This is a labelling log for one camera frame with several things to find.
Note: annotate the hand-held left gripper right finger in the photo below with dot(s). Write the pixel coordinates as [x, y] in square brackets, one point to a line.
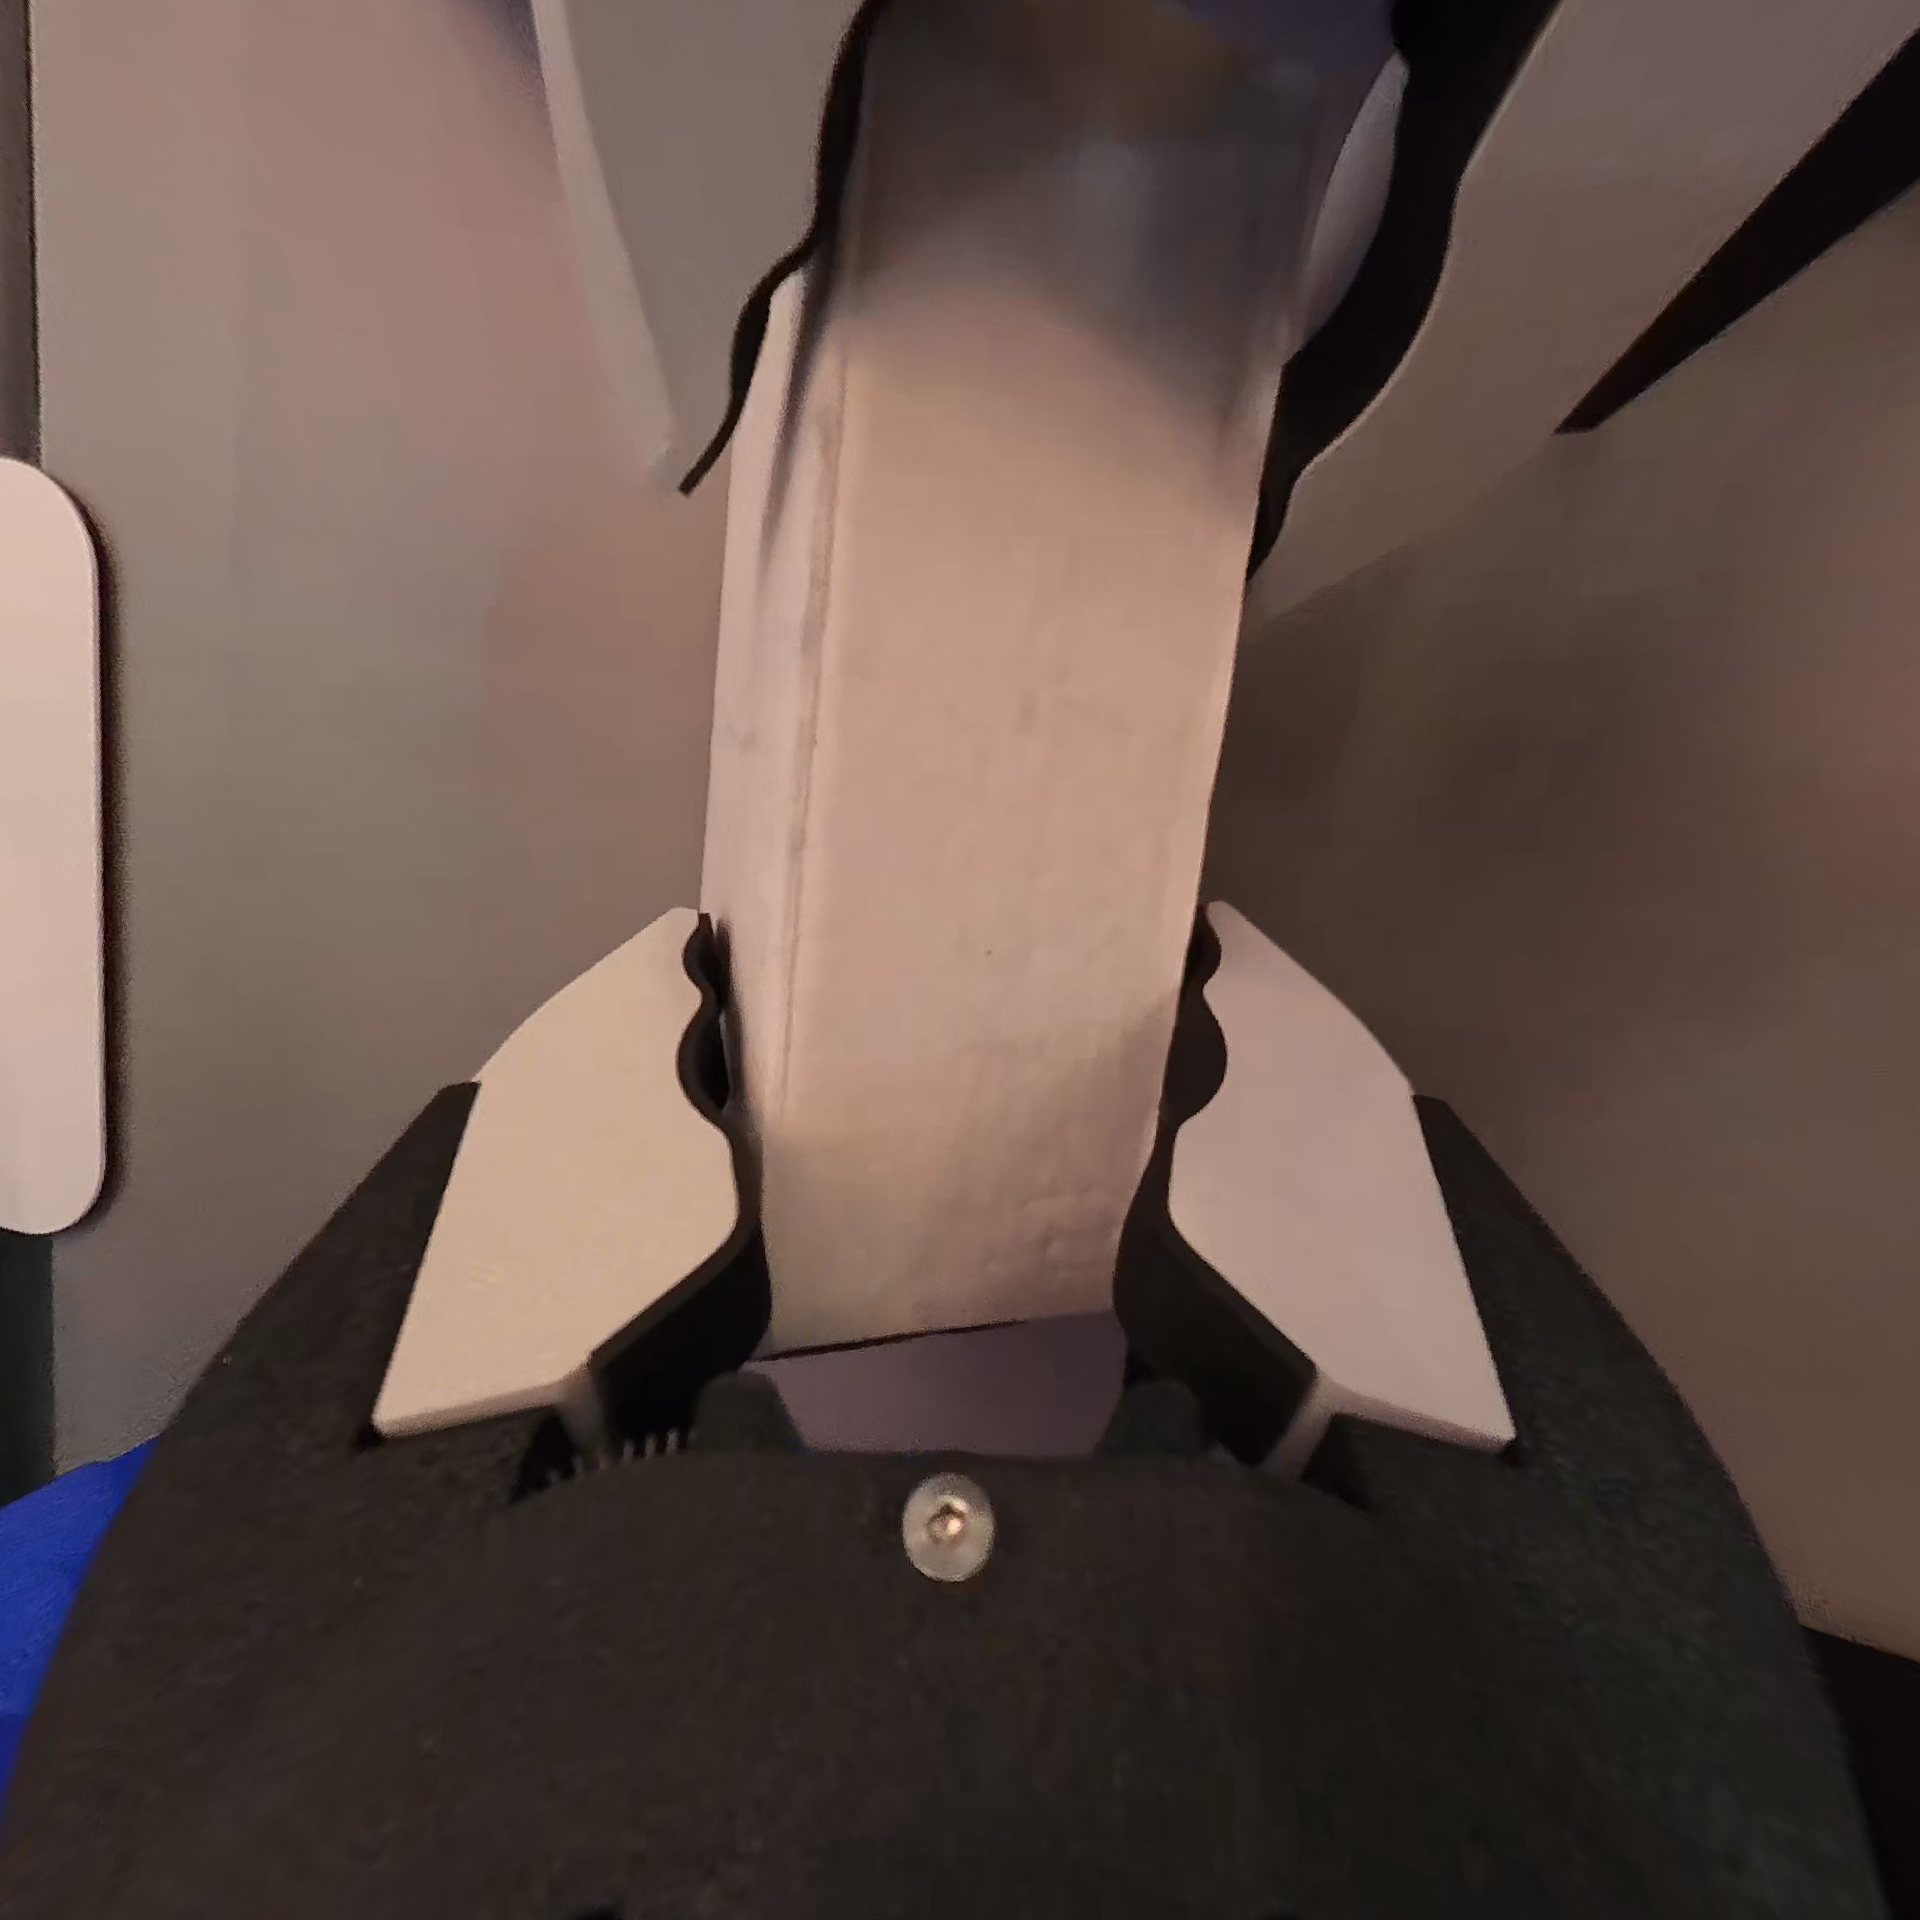
[1319, 1215]

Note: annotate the blue plastic bin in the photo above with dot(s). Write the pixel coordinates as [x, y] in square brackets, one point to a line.
[44, 1575]

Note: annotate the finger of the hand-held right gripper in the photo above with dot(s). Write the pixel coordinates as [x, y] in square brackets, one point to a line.
[704, 148]
[1589, 182]

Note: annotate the person's dark clothing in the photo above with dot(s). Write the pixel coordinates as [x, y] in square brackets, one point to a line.
[1876, 1724]

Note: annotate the white cardboard mailer box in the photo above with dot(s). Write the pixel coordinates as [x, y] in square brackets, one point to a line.
[975, 751]

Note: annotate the document stand with white base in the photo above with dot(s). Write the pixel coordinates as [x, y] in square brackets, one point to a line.
[54, 826]

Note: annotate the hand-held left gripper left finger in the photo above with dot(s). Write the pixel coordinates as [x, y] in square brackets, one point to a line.
[569, 1231]

